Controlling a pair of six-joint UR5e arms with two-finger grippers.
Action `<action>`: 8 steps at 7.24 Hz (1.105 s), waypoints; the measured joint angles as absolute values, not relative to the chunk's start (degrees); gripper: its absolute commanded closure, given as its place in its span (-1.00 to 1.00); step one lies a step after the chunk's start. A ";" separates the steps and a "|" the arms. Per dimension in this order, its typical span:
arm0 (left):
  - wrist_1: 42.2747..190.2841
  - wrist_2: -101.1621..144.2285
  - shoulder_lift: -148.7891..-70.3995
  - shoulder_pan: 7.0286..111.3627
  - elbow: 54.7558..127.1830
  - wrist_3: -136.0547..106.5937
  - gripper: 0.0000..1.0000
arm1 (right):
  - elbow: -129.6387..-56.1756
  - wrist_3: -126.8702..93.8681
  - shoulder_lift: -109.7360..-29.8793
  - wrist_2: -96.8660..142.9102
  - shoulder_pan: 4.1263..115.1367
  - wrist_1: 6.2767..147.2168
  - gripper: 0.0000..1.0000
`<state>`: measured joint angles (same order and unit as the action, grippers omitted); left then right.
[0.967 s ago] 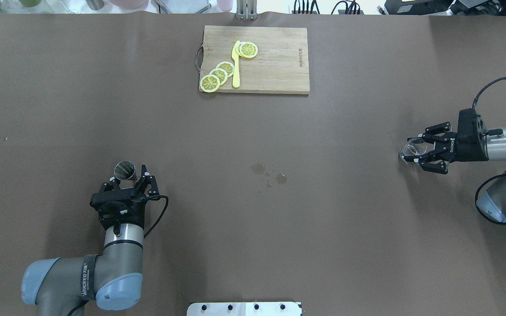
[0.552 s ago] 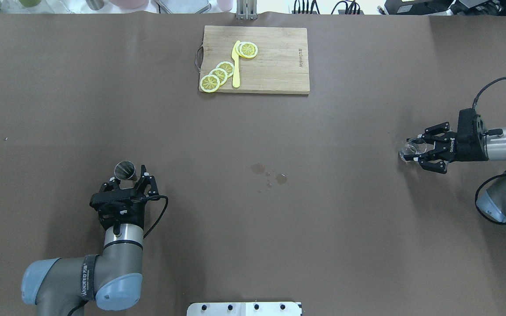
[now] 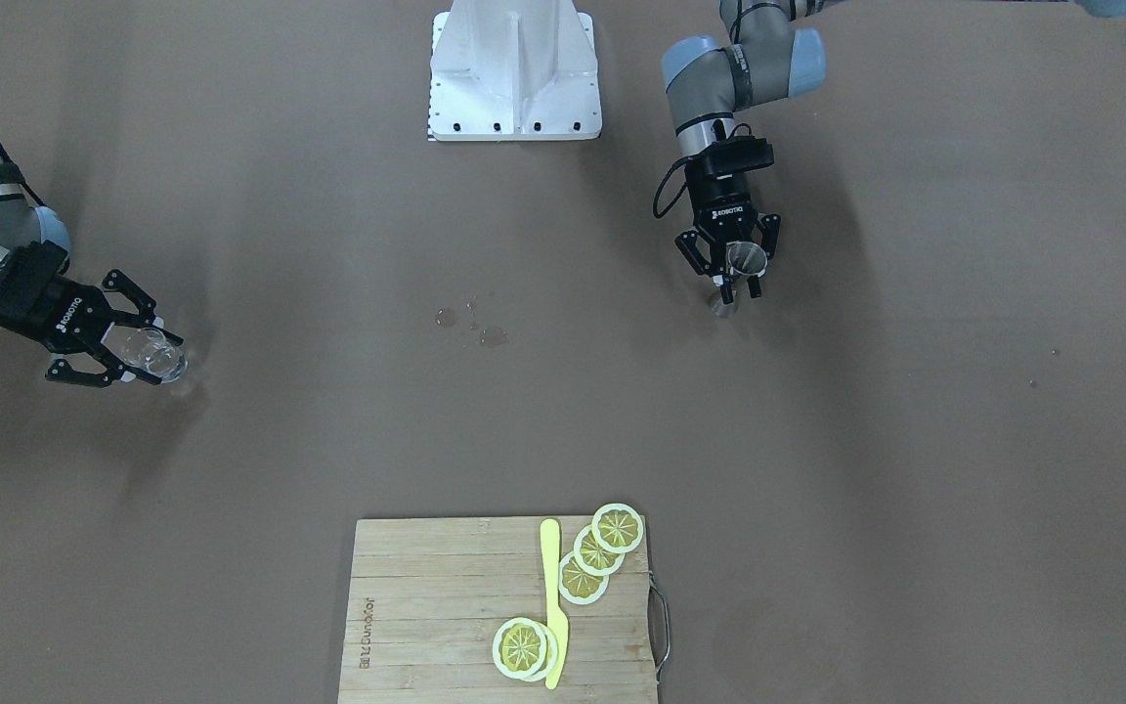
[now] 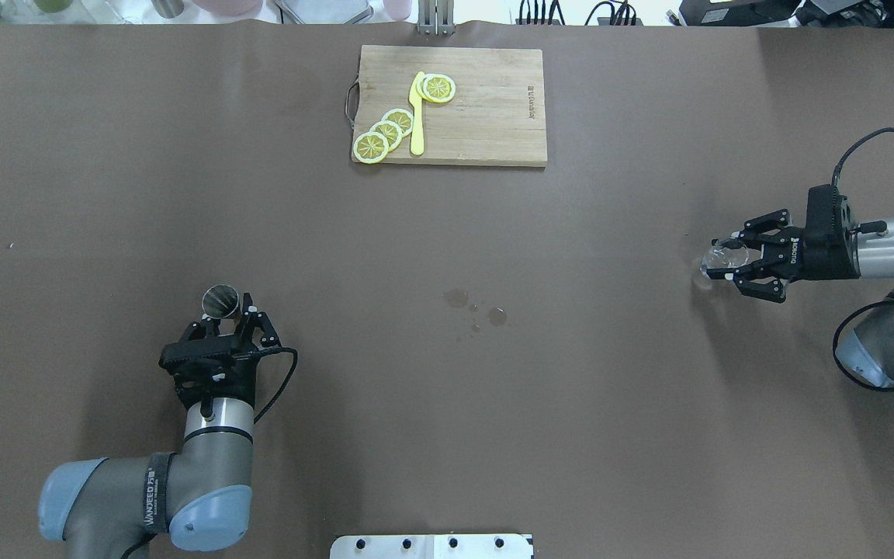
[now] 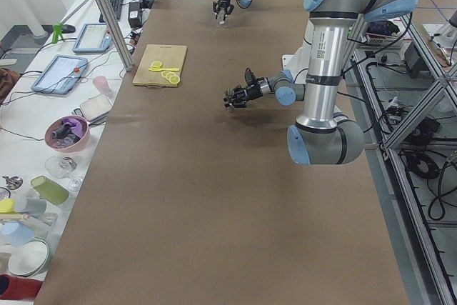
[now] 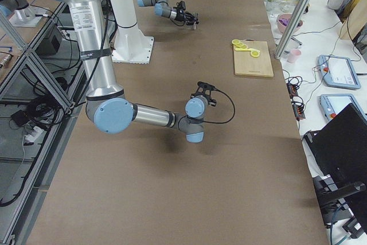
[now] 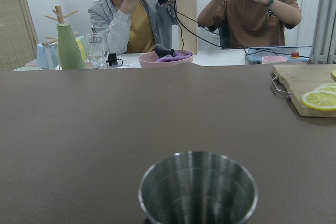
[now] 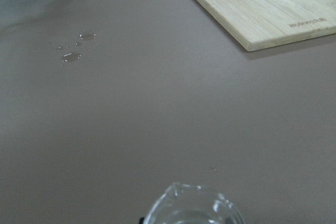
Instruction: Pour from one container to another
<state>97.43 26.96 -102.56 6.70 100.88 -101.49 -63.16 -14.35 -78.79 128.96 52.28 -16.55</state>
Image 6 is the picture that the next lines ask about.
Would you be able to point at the yellow plastic knife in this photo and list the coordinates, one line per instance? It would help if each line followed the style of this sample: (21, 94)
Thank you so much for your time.
(245, 49)

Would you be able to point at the upper blue teach pendant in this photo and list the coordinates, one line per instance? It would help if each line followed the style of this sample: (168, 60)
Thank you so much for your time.
(338, 72)

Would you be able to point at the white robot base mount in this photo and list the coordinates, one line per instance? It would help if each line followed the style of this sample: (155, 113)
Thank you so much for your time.
(130, 45)

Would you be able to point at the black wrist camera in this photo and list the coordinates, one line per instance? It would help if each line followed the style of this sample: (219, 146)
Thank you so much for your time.
(181, 6)
(204, 89)

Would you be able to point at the blue teach pendant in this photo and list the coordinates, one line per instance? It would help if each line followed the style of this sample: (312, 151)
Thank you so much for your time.
(338, 72)
(333, 104)

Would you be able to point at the pink bowl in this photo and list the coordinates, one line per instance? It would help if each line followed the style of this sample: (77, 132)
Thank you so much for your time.
(283, 20)

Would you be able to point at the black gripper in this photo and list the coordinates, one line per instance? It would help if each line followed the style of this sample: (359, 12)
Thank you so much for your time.
(180, 15)
(211, 102)

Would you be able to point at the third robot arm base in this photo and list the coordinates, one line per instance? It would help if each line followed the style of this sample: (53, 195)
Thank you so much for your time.
(21, 13)

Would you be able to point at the aluminium frame post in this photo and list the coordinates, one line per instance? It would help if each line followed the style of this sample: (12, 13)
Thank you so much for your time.
(289, 31)

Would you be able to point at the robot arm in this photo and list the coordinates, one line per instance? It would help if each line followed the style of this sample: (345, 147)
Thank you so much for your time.
(107, 31)
(163, 9)

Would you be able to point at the black monitor stand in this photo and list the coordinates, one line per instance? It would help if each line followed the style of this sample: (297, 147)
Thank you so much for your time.
(331, 199)

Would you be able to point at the pink cup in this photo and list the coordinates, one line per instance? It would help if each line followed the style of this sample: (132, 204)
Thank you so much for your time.
(294, 54)

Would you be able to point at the lower blue teach pendant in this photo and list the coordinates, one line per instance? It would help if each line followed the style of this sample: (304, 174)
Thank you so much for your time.
(333, 104)

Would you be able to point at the lemon slice top pair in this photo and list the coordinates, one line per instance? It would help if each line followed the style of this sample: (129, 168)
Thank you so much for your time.
(254, 53)

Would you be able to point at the bamboo cutting board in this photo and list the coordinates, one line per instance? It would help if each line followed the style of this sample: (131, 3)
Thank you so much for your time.
(246, 65)

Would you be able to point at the black box under table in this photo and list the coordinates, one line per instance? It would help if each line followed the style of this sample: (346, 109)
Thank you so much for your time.
(50, 44)

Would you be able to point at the black laptop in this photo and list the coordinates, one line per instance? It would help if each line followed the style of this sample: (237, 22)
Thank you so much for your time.
(340, 151)

